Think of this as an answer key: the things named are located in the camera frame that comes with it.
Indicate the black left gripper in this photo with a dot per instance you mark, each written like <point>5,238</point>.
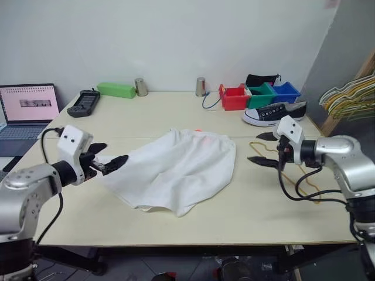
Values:
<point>88,167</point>

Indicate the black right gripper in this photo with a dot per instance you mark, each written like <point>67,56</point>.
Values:
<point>285,153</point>

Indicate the white shorts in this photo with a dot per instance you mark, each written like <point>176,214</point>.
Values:
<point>175,169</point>

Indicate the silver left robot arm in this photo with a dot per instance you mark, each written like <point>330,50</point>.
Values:
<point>26,193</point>

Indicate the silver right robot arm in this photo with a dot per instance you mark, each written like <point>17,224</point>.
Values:
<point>348,164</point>

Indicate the black canvas sneaker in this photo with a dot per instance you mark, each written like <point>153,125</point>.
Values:
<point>272,114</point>

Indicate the green plastic bin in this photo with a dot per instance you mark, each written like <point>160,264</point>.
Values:
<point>260,99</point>

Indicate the black handheld remote controller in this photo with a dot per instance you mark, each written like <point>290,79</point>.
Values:
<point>83,104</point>

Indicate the red plastic bin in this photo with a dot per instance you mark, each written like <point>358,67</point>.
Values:
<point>233,101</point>

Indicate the blue plastic bin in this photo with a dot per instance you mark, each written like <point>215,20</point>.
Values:
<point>288,93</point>

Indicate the green rectangular box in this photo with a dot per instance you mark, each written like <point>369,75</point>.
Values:
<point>115,90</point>

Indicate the metal cup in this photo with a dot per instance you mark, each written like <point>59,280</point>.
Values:
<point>201,87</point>
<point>141,87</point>

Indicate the open laptop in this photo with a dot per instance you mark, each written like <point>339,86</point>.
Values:
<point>27,108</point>

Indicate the black flat device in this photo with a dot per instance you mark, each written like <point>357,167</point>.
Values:
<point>7,165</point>

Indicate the wooden table leg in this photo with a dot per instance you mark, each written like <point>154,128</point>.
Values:
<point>296,263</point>

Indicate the dark rounded shape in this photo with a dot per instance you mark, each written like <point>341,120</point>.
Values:
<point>164,276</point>
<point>234,269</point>

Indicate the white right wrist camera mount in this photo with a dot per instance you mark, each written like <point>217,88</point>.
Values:
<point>290,128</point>

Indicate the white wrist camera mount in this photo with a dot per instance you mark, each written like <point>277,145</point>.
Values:
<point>290,128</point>
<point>71,143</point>

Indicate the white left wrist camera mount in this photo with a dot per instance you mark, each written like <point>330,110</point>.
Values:
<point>71,143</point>

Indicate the wooden rack frame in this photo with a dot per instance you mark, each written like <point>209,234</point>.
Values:
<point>366,65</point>

